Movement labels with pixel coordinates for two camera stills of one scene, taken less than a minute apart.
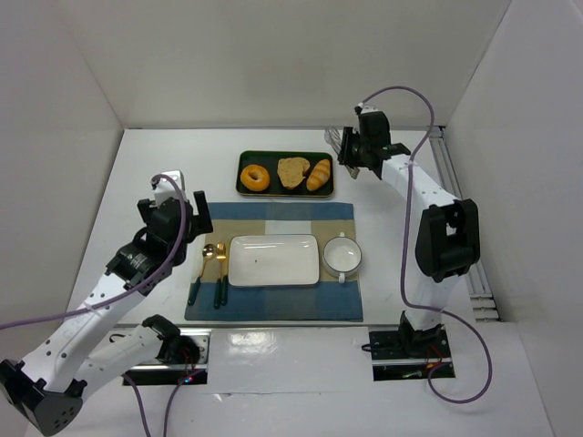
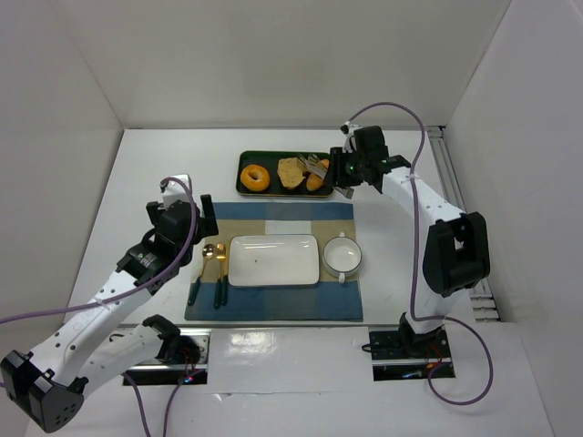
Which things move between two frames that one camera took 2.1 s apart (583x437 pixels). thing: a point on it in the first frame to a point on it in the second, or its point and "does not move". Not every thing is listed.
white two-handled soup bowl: x=342 y=257 does not move
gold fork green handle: x=221 y=255 does not move
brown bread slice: x=291 y=171 does not move
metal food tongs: x=333 y=137 to x=314 y=164
